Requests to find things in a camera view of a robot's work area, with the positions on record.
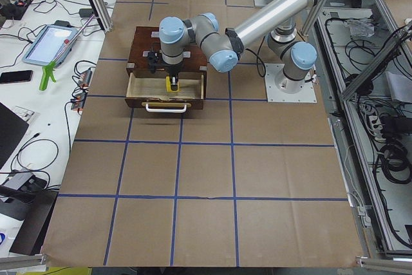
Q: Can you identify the black smartphone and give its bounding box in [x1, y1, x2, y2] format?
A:
[0, 70, 33, 84]

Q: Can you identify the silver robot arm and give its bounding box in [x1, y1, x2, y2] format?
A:
[148, 0, 321, 94]

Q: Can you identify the blue teach pendant tablet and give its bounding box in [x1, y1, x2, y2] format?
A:
[23, 24, 78, 66]

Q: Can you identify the dark wooden drawer box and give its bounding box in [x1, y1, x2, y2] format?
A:
[126, 26, 207, 74]

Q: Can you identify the yellow cube block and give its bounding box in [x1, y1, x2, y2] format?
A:
[165, 76, 180, 92]

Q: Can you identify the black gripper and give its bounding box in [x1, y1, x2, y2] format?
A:
[147, 51, 183, 90]

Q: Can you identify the green grabber stick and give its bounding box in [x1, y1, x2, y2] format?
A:
[39, 14, 95, 91]

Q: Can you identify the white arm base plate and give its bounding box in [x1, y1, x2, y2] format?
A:
[265, 64, 317, 104]

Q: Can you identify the white drawer handle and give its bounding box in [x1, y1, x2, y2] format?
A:
[145, 104, 187, 113]

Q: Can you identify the light wooden pull-out drawer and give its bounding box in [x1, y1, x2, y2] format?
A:
[126, 70, 207, 109]

